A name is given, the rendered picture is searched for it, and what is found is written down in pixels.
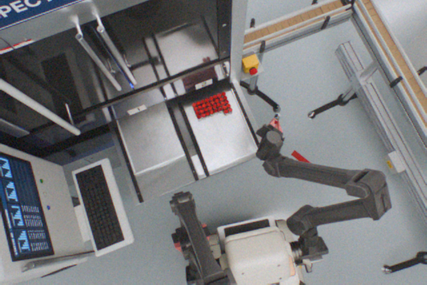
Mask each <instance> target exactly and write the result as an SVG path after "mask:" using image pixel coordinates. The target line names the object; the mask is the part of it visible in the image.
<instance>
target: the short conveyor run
mask: <svg viewBox="0 0 427 285"><path fill-rule="evenodd" d="M350 7H351V4H348V3H347V1H346V0H324V1H321V2H319V3H318V2H317V0H313V1H312V4H311V5H310V6H308V7H305V8H303V9H300V10H298V11H294V12H293V13H289V14H287V15H284V16H282V17H280V18H277V19H272V20H270V21H267V22H265V23H262V24H259V25H256V26H254V24H255V19H254V18H252V20H251V23H250V28H249V29H246V30H245V35H244V48H243V54H245V53H249V52H251V51H254V53H255V54H256V55H260V54H263V53H265V52H267V51H271V50H273V49H276V48H278V47H280V46H283V45H287V44H289V43H293V42H295V41H298V40H300V39H303V38H305V37H307V36H310V35H313V34H315V33H318V32H321V31H323V30H325V29H329V28H331V27H333V26H335V25H338V24H341V23H343V22H346V21H349V19H350V18H351V16H352V14H353V11H352V10H351V9H350Z"/></svg>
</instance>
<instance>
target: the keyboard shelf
mask: <svg viewBox="0 0 427 285"><path fill-rule="evenodd" d="M99 164H101V166H102V168H103V172H104V175H105V179H106V180H107V185H108V187H109V191H110V194H111V197H112V200H113V204H114V206H115V209H116V212H117V218H118V220H119V225H120V227H121V231H122V232H123V237H124V239H125V240H124V241H121V242H118V243H117V244H114V245H112V246H109V247H107V248H104V249H102V250H99V251H97V249H96V247H95V242H94V239H93V236H92V233H91V227H90V224H89V220H88V217H87V213H86V211H85V206H84V204H83V200H82V197H81V193H80V191H79V186H78V183H77V180H76V177H75V174H77V173H79V172H82V171H85V170H88V169H90V168H92V167H95V166H98V165H99ZM72 176H73V180H74V182H75V187H76V190H77V194H78V196H79V201H80V203H81V205H78V206H75V207H74V210H75V214H76V217H77V221H78V224H79V228H80V231H81V235H82V237H83V241H84V242H86V241H88V240H91V241H92V246H93V250H94V251H95V256H97V257H98V256H102V255H104V254H106V253H109V252H112V251H114V250H116V249H118V248H121V247H123V246H126V245H128V244H131V243H133V242H135V239H134V236H133V232H132V231H131V227H130V225H129V220H128V218H127V214H126V212H125V208H124V206H123V202H122V200H121V196H120V193H119V190H118V187H117V182H116V179H115V176H114V173H113V170H112V167H111V163H110V160H109V159H108V158H105V159H102V160H99V161H98V162H94V163H92V164H89V165H88V166H85V167H82V168H79V169H77V170H74V171H72Z"/></svg>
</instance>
